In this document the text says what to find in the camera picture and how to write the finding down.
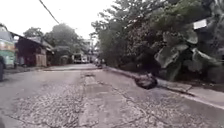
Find row of trees and bushes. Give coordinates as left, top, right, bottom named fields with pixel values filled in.
left=90, top=0, right=224, bottom=84

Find overhead wires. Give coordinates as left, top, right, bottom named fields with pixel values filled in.
left=38, top=0, right=61, bottom=25

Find concrete kerb strip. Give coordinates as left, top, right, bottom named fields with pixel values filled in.
left=105, top=65, right=224, bottom=110

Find dark wooden shed building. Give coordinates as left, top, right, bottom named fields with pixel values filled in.
left=10, top=31, right=54, bottom=68

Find grey cracked concrete road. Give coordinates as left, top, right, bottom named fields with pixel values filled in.
left=0, top=63, right=224, bottom=128

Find trees behind shed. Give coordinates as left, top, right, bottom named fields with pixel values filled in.
left=23, top=23, right=88, bottom=66

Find white vehicle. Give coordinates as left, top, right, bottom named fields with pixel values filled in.
left=71, top=52, right=88, bottom=64

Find green vehicle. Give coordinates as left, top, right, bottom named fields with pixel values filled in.
left=0, top=23, right=17, bottom=82

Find white sign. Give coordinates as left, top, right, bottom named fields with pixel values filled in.
left=193, top=18, right=208, bottom=30

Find pale building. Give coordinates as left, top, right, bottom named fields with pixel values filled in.
left=82, top=38, right=100, bottom=64

